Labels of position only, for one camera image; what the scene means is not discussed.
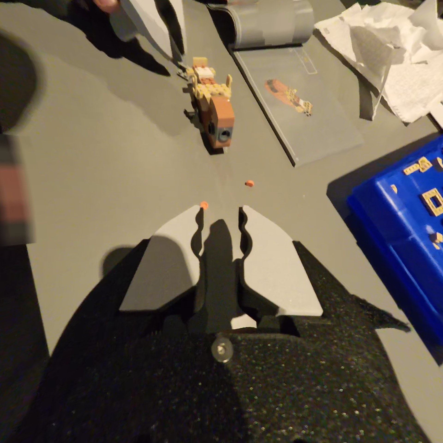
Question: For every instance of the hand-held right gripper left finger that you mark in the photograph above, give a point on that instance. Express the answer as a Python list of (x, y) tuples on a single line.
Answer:
[(162, 270)]

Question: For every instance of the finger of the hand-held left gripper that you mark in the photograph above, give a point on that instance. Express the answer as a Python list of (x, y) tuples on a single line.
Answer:
[(142, 17), (184, 27)]

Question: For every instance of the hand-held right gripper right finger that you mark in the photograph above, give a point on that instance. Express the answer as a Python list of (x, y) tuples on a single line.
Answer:
[(280, 273)]

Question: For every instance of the small grey toy brick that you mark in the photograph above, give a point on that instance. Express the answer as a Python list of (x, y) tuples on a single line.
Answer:
[(181, 72)]

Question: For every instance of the brown yellow toy brick model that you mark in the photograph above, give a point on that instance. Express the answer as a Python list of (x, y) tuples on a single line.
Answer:
[(219, 114)]

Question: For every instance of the person's left hand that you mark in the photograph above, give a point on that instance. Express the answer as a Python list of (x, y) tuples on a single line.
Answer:
[(103, 4)]

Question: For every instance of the blue plastic bin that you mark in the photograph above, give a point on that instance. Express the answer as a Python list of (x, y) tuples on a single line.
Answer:
[(387, 214)]

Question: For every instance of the grey instruction booklet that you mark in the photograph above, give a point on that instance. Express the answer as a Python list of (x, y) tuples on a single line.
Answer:
[(311, 121)]

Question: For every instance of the tan toy brick plate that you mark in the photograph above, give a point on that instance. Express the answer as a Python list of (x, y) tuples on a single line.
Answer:
[(417, 166)]

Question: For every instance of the crumpled white paper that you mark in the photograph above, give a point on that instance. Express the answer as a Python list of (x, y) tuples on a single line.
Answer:
[(408, 86)]

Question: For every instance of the tan square frame brick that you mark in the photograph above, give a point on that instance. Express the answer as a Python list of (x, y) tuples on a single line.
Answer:
[(427, 200)]

